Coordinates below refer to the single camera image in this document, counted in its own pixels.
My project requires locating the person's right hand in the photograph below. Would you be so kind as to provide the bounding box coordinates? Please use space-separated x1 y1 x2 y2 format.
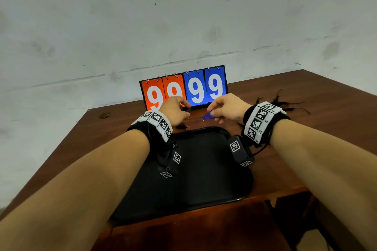
207 93 253 126

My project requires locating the person's left hand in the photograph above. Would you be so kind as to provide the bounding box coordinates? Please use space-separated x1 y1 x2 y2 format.
159 96 192 127

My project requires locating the bundle of black lanyards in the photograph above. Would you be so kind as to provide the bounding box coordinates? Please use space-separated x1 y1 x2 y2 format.
254 89 310 115

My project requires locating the black plastic tray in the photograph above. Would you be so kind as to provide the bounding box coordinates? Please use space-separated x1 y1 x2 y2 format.
110 126 254 225

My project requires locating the person's right forearm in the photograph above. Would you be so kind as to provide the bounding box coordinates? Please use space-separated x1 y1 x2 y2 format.
269 119 377 251

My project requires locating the person's left forearm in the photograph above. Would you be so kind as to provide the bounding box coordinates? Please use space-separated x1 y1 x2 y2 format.
0 129 151 251

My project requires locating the black white marker wristband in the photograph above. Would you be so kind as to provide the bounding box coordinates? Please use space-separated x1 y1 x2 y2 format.
126 110 174 142
242 101 291 146

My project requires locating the orange blue flip scoreboard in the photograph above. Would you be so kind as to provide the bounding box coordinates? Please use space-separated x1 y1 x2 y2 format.
139 65 229 111

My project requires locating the brown wooden desk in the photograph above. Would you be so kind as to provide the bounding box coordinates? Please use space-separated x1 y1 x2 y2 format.
0 69 377 251

